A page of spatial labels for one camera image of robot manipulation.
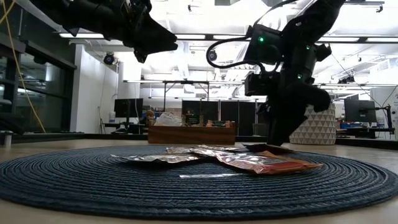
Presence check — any black computer monitor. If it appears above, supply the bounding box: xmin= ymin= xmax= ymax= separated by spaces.
xmin=114 ymin=98 xmax=144 ymax=119
xmin=343 ymin=99 xmax=377 ymax=123

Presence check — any black office partition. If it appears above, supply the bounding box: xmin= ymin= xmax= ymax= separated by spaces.
xmin=182 ymin=100 xmax=267 ymax=136

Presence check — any person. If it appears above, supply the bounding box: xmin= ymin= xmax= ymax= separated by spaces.
xmin=142 ymin=110 xmax=155 ymax=126

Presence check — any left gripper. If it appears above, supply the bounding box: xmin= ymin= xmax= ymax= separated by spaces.
xmin=102 ymin=0 xmax=178 ymax=64

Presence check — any black ceiling spotlight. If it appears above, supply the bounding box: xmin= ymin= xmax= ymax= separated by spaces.
xmin=338 ymin=74 xmax=356 ymax=85

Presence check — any wooden three-compartment tray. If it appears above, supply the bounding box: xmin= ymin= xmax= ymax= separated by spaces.
xmin=148 ymin=120 xmax=238 ymax=146

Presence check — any yellow cable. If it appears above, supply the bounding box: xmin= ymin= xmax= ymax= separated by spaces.
xmin=0 ymin=0 xmax=47 ymax=134

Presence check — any white placemat label strip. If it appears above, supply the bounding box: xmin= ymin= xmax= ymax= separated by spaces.
xmin=179 ymin=173 xmax=247 ymax=179

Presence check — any white Tazo tea packet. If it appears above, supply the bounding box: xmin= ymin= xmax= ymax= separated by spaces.
xmin=154 ymin=111 xmax=183 ymax=127

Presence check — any brown vanilla cinnamon tea packet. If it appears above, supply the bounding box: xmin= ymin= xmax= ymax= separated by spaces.
xmin=110 ymin=154 xmax=203 ymax=164
xmin=183 ymin=113 xmax=203 ymax=127
xmin=166 ymin=144 xmax=244 ymax=156

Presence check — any round dark blue woven placemat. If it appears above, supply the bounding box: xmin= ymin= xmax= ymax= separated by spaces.
xmin=0 ymin=144 xmax=398 ymax=221

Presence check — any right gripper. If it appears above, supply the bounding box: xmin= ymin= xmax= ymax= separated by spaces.
xmin=266 ymin=74 xmax=332 ymax=146

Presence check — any white triangle-patterned plant pot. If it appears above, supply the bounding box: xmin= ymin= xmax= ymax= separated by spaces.
xmin=289 ymin=104 xmax=336 ymax=146

